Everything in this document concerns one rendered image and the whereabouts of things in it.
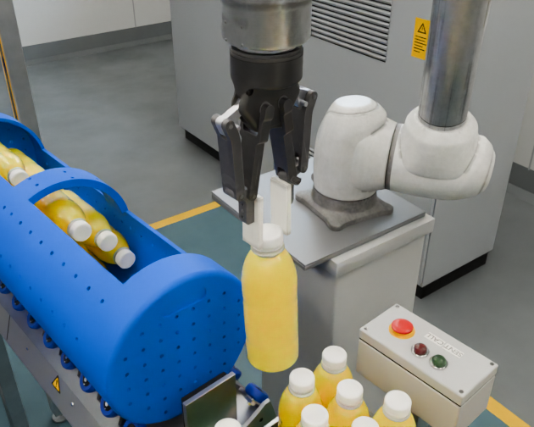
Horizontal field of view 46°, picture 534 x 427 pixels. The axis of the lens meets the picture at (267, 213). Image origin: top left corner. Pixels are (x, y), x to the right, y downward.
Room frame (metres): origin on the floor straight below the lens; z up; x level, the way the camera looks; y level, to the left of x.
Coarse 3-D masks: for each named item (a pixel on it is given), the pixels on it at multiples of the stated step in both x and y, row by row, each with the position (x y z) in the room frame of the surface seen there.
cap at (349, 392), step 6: (342, 384) 0.66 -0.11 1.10; (348, 384) 0.66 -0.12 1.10; (354, 384) 0.66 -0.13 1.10; (360, 384) 0.66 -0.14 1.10; (342, 390) 0.65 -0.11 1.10; (348, 390) 0.65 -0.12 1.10; (354, 390) 0.65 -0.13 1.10; (360, 390) 0.65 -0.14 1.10; (342, 396) 0.64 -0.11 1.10; (348, 396) 0.64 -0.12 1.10; (354, 396) 0.64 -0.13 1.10; (360, 396) 0.64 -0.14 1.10; (342, 402) 0.64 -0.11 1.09; (348, 402) 0.63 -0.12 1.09; (354, 402) 0.63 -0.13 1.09
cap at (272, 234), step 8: (264, 224) 0.64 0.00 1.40; (272, 224) 0.64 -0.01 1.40; (264, 232) 0.62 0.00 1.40; (272, 232) 0.62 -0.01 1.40; (280, 232) 0.62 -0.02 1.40; (264, 240) 0.61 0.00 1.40; (272, 240) 0.61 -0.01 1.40; (280, 240) 0.62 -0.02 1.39; (264, 248) 0.61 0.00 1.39; (272, 248) 0.61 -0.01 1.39
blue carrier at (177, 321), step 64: (0, 128) 1.43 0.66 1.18; (0, 192) 1.05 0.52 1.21; (0, 256) 0.95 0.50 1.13; (64, 256) 0.84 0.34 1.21; (192, 256) 0.82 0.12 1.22; (64, 320) 0.76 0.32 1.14; (128, 320) 0.69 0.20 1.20; (192, 320) 0.75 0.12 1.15; (128, 384) 0.67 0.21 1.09; (192, 384) 0.75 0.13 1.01
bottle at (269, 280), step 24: (264, 264) 0.60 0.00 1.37; (288, 264) 0.61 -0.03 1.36; (264, 288) 0.59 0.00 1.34; (288, 288) 0.60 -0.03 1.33; (264, 312) 0.59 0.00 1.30; (288, 312) 0.60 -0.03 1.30; (264, 336) 0.59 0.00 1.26; (288, 336) 0.60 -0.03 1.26; (264, 360) 0.59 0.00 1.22; (288, 360) 0.60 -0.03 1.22
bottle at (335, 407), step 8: (336, 400) 0.65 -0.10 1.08; (328, 408) 0.65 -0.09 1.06; (336, 408) 0.64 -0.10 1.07; (344, 408) 0.63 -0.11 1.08; (352, 408) 0.63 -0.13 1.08; (360, 408) 0.64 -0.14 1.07; (336, 416) 0.63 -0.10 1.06; (344, 416) 0.63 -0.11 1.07; (352, 416) 0.63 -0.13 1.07; (360, 416) 0.63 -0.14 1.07; (368, 416) 0.64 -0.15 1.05; (336, 424) 0.63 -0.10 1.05; (344, 424) 0.62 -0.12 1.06
